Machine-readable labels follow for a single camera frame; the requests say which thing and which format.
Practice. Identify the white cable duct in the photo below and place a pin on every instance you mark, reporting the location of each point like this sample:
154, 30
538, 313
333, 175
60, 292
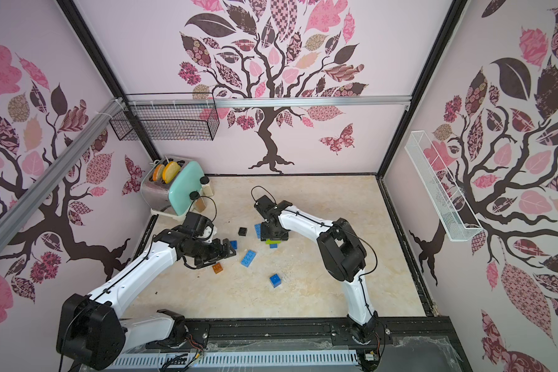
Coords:
226, 361

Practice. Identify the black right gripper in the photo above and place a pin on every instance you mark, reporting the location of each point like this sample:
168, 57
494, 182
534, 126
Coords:
273, 234

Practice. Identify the black corner frame post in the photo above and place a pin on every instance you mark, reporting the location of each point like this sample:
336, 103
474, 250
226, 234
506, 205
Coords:
445, 34

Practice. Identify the aluminium rail left wall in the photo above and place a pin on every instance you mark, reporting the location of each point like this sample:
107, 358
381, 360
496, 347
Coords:
16, 217

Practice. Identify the light blue long lego brick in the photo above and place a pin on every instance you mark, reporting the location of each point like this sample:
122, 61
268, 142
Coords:
248, 258

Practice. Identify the brown spice jar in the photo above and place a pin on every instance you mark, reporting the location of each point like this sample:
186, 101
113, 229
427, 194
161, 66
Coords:
198, 202

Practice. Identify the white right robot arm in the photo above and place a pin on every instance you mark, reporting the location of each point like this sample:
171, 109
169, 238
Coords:
342, 251

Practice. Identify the brown square lego brick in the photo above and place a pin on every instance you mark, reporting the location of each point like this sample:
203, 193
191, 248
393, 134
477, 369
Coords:
217, 267

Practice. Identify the white wire shelf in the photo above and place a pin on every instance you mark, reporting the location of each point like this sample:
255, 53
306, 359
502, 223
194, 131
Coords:
431, 161

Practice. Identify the aluminium rail back wall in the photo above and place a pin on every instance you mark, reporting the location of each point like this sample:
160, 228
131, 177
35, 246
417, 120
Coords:
283, 102

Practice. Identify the aluminium rail wall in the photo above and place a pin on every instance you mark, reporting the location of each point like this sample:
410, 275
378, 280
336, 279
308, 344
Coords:
283, 102
16, 217

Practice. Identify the black wire basket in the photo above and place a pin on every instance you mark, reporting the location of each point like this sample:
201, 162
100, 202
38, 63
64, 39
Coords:
167, 116

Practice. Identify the mint green toaster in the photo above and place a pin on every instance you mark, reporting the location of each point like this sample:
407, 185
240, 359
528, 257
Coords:
167, 186

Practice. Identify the pale spice jar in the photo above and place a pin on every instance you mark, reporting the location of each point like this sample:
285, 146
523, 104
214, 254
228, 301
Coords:
206, 186

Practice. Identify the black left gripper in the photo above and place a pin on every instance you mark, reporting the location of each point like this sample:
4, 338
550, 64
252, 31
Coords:
216, 255

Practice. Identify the blue small lego brick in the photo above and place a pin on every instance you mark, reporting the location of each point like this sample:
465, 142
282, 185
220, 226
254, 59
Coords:
275, 280

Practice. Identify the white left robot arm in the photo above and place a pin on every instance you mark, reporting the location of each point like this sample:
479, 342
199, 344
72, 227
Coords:
92, 330

